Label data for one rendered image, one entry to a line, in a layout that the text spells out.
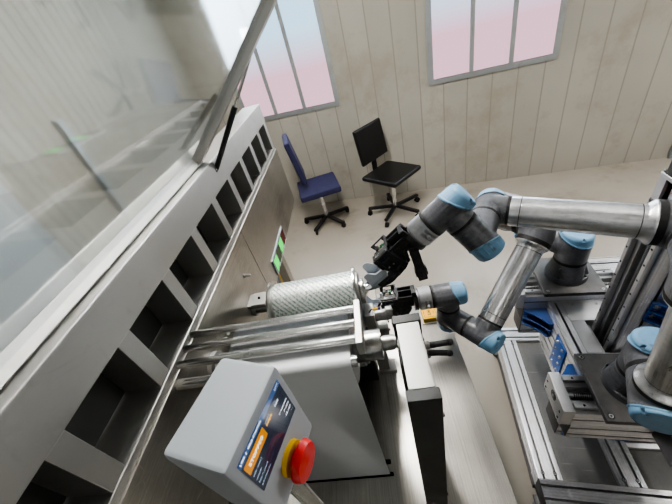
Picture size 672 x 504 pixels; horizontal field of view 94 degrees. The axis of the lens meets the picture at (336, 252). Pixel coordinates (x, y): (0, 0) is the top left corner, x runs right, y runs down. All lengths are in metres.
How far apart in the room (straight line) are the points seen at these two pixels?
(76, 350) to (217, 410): 0.34
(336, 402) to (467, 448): 0.50
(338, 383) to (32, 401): 0.41
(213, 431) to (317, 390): 0.41
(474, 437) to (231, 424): 0.90
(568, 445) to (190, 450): 1.76
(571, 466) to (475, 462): 0.85
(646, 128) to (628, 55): 0.77
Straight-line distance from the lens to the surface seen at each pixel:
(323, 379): 0.60
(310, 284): 0.90
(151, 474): 0.66
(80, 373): 0.56
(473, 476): 1.04
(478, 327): 1.07
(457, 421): 1.09
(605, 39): 3.95
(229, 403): 0.24
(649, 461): 1.97
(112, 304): 0.59
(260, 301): 0.95
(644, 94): 4.26
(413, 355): 0.54
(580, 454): 1.89
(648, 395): 1.07
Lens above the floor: 1.90
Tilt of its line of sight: 36 degrees down
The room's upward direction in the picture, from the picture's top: 16 degrees counter-clockwise
